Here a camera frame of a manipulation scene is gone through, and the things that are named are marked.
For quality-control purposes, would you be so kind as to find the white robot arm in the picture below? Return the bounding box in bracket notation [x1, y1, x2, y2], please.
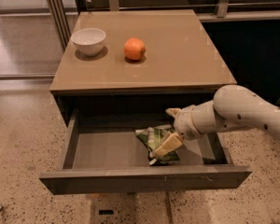
[149, 85, 280, 159]

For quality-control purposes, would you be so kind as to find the white ceramic bowl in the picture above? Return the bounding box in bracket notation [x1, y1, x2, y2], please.
[71, 28, 106, 56]

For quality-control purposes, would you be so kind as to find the metal railing frame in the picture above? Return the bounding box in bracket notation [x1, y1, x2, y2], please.
[40, 0, 280, 51]

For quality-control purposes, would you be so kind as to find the grey-brown drawer cabinet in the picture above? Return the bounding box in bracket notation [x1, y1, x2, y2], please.
[50, 10, 236, 122]

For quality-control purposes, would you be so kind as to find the open grey top drawer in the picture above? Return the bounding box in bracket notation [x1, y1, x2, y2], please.
[39, 110, 251, 195]

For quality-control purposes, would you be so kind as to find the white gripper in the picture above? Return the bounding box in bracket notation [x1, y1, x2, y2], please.
[152, 105, 203, 158]

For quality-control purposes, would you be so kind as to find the orange fruit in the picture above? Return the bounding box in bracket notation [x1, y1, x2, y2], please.
[123, 37, 146, 61]

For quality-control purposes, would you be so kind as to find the green jalapeno chip bag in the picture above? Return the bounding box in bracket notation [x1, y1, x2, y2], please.
[135, 125, 179, 166]

